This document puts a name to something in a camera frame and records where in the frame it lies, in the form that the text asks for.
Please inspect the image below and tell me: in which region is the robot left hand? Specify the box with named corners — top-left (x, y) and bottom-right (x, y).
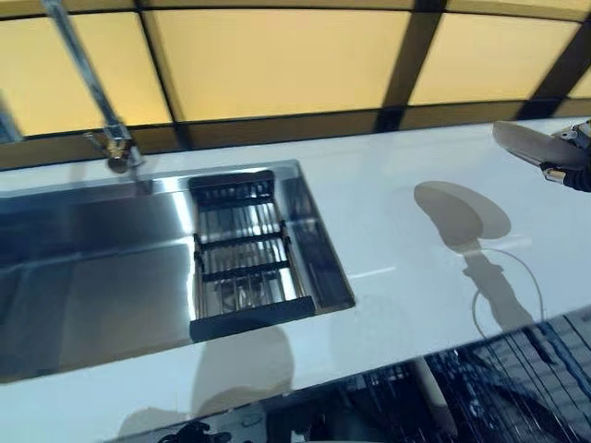
top-left (159, 422), bottom-right (232, 443)

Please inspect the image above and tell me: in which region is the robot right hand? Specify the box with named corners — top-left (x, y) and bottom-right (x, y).
top-left (539, 117), bottom-right (591, 193)

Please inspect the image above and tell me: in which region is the black wire dishwasher rack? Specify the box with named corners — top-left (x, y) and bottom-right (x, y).
top-left (295, 313), bottom-right (591, 443)

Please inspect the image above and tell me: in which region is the black sink drying rack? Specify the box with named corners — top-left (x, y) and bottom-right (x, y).
top-left (187, 169), bottom-right (316, 345)

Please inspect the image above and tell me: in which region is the round sink drain strainer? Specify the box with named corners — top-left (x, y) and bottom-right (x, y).
top-left (215, 275), bottom-right (274, 309)

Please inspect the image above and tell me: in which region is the stainless steel sink basin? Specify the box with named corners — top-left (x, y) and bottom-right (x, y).
top-left (0, 159), bottom-right (356, 385)

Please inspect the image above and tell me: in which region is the chrome pull-down kitchen faucet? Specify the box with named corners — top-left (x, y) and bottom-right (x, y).
top-left (0, 0), bottom-right (156, 195)

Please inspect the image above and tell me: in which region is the black window frame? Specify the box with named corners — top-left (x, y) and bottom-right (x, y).
top-left (0, 0), bottom-right (591, 173)

